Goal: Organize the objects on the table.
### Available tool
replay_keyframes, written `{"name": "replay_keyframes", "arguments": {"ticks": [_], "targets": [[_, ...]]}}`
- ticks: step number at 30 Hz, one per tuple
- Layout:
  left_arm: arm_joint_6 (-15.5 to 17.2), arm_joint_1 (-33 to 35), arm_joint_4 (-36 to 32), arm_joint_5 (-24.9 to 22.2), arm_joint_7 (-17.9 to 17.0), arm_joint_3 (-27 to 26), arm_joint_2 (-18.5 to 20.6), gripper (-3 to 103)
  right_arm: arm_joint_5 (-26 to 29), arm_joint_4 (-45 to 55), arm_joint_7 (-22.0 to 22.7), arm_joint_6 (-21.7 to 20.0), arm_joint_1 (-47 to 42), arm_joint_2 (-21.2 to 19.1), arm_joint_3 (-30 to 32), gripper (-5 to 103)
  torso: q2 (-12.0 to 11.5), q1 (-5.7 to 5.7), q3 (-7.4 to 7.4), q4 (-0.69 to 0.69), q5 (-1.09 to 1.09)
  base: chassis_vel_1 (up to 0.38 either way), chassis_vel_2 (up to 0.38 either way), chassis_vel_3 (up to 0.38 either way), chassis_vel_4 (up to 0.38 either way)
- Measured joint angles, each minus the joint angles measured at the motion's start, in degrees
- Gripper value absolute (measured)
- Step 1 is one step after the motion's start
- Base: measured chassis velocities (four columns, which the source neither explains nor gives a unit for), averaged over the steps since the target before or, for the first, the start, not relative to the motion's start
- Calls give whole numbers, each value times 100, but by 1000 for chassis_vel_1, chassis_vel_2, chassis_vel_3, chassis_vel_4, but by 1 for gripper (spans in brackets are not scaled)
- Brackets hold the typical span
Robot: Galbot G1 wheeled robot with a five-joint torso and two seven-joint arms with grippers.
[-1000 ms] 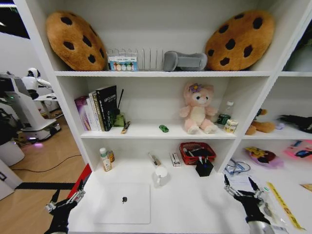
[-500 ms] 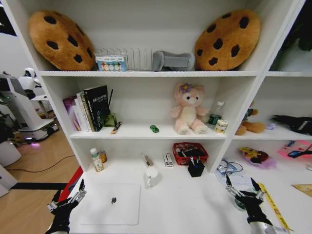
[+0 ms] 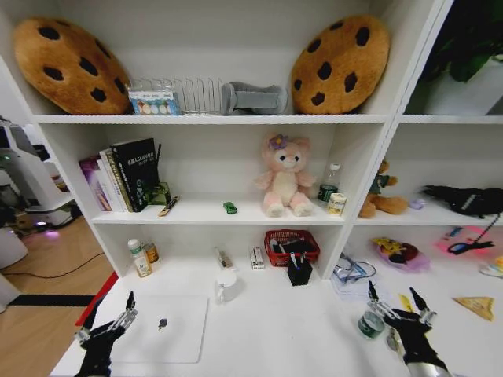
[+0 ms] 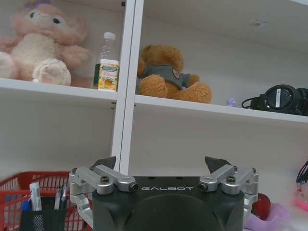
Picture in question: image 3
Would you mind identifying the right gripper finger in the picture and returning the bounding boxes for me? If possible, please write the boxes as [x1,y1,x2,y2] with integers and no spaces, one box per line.
[409,286,438,324]
[367,280,392,320]

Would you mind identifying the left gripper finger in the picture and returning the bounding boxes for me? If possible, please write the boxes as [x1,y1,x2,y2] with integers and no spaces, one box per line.
[76,297,100,350]
[115,291,138,331]

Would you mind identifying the green tape roll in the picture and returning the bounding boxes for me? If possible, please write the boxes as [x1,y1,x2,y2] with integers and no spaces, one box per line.
[357,309,387,341]

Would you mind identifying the white bottle green cap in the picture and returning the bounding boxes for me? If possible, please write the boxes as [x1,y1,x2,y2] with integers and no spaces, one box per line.
[127,239,154,280]

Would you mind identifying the black floor strip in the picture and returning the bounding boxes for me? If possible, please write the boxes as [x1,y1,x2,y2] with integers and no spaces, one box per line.
[6,293,97,308]

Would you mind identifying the silver laptop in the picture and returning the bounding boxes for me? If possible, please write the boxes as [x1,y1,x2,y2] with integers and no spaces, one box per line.
[111,295,210,364]

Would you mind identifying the yellow toy in purple wrap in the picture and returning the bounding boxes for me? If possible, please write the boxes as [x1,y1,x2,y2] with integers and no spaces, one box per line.
[369,236,431,273]

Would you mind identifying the amber bottle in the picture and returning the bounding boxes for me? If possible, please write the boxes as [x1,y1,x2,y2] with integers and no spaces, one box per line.
[142,242,162,273]

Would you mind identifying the black blue goggles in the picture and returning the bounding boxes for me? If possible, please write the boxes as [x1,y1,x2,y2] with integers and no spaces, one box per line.
[447,240,497,257]

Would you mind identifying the pink package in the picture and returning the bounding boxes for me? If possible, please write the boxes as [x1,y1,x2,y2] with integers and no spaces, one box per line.
[433,225,503,257]

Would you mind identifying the black pen holder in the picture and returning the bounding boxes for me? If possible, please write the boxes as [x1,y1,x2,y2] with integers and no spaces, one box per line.
[286,258,314,287]

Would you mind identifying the yellow white toy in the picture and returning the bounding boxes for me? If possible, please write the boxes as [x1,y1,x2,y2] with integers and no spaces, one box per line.
[479,254,503,278]

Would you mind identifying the white mug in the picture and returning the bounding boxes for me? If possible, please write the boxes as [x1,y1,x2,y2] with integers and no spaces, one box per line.
[214,271,245,305]

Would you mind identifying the small yellow white can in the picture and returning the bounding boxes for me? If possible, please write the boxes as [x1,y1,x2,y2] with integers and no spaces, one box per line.
[326,192,348,217]

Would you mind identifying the brown teddy bear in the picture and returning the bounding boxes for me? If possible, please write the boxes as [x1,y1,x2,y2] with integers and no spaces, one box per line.
[358,158,410,219]

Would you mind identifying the small brown white box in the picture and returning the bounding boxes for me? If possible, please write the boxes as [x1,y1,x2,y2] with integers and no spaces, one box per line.
[213,246,237,270]

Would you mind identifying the brown gold pen case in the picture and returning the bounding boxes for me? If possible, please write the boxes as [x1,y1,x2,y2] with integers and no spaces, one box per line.
[157,196,180,218]

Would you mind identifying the red plastic basket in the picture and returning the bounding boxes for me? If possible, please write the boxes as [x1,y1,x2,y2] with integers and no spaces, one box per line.
[263,229,321,269]

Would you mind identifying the green glass bottle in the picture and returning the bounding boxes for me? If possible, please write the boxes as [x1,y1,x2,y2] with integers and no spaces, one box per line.
[146,181,171,207]

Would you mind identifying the black fabric bag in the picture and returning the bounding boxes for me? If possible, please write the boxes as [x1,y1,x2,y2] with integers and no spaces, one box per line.
[419,184,503,220]

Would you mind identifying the cream spine book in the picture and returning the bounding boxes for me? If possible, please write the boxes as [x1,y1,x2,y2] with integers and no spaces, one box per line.
[103,148,133,214]

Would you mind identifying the white book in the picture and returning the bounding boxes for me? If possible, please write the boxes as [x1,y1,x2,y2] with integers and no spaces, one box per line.
[97,151,121,214]

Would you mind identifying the clear water bottle green label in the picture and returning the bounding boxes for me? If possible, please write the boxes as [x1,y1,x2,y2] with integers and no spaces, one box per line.
[317,163,341,209]

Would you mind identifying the purple book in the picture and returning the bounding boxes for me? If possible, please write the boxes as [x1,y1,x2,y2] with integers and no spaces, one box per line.
[78,154,114,214]

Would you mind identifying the black book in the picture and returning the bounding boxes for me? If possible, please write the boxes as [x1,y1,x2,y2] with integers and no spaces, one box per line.
[109,137,161,214]

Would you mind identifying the pink plush fox toy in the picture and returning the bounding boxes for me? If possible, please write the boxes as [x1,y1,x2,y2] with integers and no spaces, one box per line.
[252,133,318,218]

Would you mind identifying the white robot machine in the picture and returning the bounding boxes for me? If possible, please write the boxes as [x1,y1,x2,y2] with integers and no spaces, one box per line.
[0,115,78,229]

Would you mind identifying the blue box with coloured dots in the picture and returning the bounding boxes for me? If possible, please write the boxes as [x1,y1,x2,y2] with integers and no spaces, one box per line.
[129,90,182,116]

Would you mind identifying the white plant pot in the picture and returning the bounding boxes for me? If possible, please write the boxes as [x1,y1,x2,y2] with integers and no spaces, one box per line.
[406,61,503,116]

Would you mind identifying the white shelf unit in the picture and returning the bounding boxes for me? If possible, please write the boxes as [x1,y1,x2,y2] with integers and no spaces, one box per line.
[0,0,503,282]

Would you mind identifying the brown cookie plush pillow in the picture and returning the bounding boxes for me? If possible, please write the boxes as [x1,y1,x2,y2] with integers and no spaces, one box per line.
[290,13,392,115]
[11,16,133,116]

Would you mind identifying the green leafy plant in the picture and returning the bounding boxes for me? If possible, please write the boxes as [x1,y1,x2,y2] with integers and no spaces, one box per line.
[427,0,503,84]

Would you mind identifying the clear plastic bag with cable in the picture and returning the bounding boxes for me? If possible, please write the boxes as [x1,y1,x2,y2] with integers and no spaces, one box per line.
[331,253,391,302]

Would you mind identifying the black floor cable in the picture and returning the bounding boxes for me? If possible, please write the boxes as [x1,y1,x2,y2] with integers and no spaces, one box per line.
[0,251,105,279]

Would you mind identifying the clear wire file rack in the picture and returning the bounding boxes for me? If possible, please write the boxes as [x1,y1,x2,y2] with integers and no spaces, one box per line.
[126,75,226,116]

